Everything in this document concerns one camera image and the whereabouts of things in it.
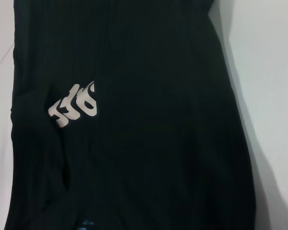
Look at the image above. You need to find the black T-shirt with white lettering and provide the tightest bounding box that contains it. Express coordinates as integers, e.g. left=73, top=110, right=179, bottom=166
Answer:
left=5, top=0, right=283, bottom=230

